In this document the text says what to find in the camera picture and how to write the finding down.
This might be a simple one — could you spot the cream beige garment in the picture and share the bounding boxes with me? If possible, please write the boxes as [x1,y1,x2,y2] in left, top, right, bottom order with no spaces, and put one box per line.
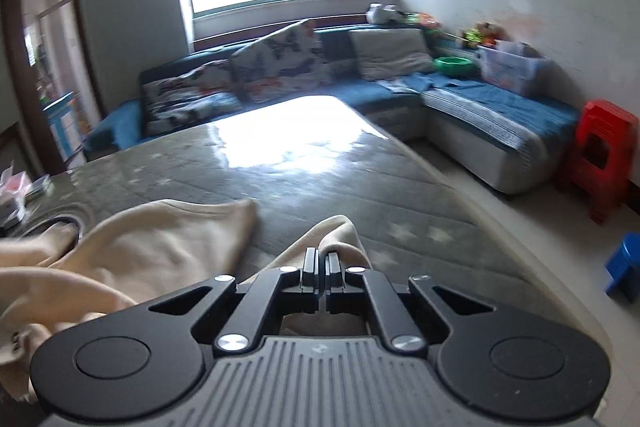
[0,198,374,405]

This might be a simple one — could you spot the grey quilted star table cover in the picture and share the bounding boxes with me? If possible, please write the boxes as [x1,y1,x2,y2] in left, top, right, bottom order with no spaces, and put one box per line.
[32,96,605,340]

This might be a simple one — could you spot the blue corner sofa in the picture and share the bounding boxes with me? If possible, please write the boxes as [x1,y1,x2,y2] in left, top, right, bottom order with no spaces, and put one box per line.
[84,26,579,194]

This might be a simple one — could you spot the right butterfly print cushion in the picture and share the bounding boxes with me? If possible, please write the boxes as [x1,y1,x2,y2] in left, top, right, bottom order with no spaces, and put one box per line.
[230,20,333,104]

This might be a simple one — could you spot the butterfly print cushion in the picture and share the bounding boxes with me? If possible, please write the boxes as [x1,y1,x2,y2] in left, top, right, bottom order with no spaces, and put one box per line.
[142,60,242,136]
[230,20,333,104]

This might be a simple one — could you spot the left butterfly print cushion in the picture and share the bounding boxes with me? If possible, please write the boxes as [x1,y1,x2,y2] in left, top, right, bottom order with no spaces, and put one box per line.
[142,60,242,136]

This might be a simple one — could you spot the grey plain cushion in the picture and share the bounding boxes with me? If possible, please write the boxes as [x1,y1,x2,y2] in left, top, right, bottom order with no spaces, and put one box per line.
[349,28,435,81]

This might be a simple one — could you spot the green plastic bowl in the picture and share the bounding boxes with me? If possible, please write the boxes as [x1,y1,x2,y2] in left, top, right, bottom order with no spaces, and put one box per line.
[434,56,475,78]

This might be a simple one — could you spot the blue plastic stool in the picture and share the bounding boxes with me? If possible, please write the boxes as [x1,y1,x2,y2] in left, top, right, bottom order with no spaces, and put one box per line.
[605,233,640,303]

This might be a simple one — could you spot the panda plush toy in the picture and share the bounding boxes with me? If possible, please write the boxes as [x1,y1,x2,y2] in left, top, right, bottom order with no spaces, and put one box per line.
[366,3,406,25]

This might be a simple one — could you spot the clear plastic storage box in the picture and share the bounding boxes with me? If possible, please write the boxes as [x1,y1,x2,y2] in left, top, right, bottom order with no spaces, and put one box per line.
[478,40,552,98]

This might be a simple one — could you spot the orange green plush toy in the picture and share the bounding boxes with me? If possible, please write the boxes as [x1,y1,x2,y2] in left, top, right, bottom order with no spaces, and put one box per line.
[406,13,442,31]

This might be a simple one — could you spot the green flat packet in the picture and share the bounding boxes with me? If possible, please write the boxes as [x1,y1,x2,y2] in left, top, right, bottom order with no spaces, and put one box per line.
[25,174,51,202]

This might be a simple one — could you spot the colourful plush toys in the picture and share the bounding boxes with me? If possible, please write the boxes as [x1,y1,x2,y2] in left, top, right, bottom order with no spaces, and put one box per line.
[460,22,503,50]

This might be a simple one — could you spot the red plastic stool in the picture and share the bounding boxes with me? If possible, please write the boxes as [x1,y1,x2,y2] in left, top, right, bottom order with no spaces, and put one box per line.
[564,100,639,223]

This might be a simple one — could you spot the blue white children board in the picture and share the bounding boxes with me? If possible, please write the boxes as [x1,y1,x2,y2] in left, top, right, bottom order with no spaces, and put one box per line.
[43,92,84,165]

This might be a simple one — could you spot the white pink box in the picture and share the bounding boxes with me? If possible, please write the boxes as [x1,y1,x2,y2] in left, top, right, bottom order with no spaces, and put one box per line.
[0,165,32,230]

